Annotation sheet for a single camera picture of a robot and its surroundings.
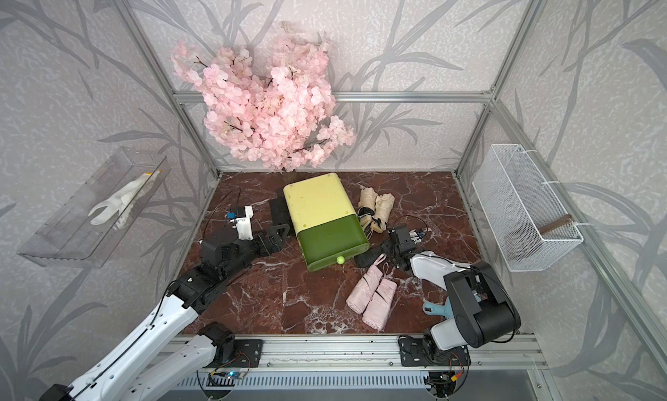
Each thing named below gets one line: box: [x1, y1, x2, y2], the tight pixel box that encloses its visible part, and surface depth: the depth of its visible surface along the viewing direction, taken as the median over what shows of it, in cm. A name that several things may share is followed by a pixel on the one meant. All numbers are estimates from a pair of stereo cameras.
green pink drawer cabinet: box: [283, 172, 370, 272], surface depth 82 cm
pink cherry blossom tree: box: [171, 32, 356, 173], surface depth 71 cm
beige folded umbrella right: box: [370, 192, 396, 234], surface depth 104 cm
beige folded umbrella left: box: [356, 186, 377, 228], surface depth 107 cm
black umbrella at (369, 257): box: [354, 244, 385, 269], surface depth 90 cm
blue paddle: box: [422, 296, 454, 319], surface depth 82 cm
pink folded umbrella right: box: [362, 262, 398, 331], surface depth 82 cm
